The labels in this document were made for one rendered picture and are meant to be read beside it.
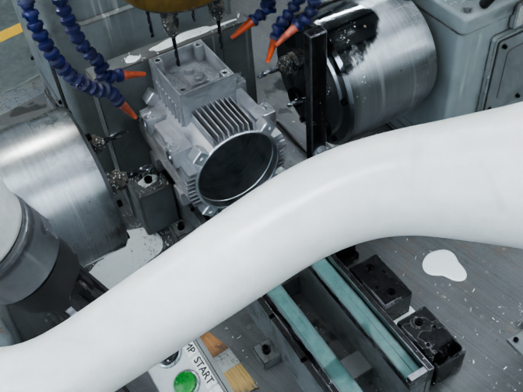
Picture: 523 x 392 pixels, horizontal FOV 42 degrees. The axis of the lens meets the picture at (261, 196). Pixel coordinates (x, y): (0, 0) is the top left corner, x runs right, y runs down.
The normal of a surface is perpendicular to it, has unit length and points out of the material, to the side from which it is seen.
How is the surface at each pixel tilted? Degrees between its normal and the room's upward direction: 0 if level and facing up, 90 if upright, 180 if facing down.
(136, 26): 90
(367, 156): 18
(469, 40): 89
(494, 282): 0
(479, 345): 0
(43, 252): 75
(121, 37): 90
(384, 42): 40
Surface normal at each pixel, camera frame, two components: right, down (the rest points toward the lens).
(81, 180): 0.33, -0.02
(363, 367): -0.07, -0.68
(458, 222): -0.34, 0.67
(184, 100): 0.51, 0.61
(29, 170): 0.15, -0.37
